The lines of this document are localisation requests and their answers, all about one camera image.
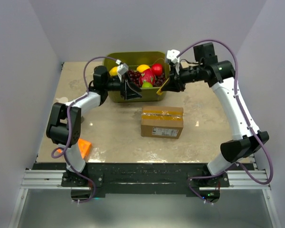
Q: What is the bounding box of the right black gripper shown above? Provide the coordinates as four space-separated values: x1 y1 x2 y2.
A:
161 62 203 92

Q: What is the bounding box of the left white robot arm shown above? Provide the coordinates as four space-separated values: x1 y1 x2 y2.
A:
46 63 142 186

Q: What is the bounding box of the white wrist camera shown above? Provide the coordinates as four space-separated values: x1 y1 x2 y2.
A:
165 49 180 74
115 59 128 82

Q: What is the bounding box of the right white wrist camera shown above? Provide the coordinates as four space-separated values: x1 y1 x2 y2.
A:
165 49 180 74

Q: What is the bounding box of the red apple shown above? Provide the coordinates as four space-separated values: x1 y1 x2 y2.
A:
151 63 163 76

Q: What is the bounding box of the yellow lemon fruit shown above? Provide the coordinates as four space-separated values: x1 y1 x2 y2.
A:
136 64 150 73

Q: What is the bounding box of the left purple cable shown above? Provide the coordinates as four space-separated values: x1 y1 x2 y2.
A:
50 56 121 204

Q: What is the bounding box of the red grape bunch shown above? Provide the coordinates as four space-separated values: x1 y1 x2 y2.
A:
128 70 142 87

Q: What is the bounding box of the olive green plastic bin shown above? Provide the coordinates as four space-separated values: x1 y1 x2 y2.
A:
108 51 170 102

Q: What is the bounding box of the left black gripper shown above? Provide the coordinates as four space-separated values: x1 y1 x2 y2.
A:
104 72 143 100

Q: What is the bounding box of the green lime fruit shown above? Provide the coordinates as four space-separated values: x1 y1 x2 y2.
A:
142 82 153 88

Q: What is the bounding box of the brown taped cardboard box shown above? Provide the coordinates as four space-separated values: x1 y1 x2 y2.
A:
141 105 184 139

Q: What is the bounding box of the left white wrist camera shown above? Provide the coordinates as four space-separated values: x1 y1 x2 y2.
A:
115 59 128 82

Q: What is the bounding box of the yellow utility knife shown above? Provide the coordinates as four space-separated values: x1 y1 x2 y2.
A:
156 78 170 96

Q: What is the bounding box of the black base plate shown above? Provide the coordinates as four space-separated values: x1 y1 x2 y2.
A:
32 161 231 198

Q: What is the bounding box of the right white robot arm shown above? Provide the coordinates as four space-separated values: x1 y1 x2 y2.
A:
161 40 269 187

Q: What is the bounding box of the bottle with beige cap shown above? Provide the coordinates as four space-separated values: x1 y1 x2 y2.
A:
56 97 68 104

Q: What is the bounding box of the yellow mango fruit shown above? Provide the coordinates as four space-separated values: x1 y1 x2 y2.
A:
109 66 118 77

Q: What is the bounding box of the orange patterned block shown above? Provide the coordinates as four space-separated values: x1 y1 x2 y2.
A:
51 138 92 159

